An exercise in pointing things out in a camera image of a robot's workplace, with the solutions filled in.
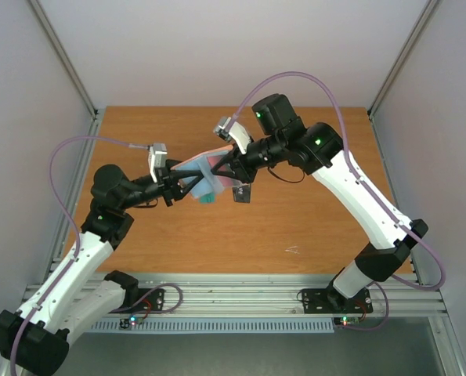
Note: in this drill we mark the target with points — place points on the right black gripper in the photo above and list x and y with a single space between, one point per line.
243 168

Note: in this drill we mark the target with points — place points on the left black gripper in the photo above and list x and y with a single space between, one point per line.
171 188

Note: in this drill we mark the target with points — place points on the pink leather card holder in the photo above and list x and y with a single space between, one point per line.
205 168

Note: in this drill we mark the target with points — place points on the black VIP card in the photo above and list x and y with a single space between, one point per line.
242 194

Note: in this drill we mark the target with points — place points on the teal VIP card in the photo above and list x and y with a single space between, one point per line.
208 198

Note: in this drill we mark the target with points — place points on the red VIP card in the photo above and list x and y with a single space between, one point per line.
224 181

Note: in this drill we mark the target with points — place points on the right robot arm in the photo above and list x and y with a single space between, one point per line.
319 152

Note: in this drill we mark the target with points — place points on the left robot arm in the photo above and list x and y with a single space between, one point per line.
38 336

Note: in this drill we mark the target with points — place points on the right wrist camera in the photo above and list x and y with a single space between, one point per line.
233 132

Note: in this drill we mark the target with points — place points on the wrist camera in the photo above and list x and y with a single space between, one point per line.
233 132
157 157

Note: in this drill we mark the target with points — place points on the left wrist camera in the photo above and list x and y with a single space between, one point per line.
157 157

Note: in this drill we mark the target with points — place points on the aluminium rail frame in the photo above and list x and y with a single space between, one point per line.
231 258

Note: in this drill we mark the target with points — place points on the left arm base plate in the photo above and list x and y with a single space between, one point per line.
141 301

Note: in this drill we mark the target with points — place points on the left aluminium corner post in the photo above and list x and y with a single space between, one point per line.
62 55

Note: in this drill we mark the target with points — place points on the aluminium corner post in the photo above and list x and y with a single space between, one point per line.
62 55
421 23

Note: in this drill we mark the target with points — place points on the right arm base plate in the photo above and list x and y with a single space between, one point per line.
317 301

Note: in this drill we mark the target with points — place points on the grey slotted cable duct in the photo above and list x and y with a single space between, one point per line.
215 325

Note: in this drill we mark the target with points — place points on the right aluminium corner post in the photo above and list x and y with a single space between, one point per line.
421 23

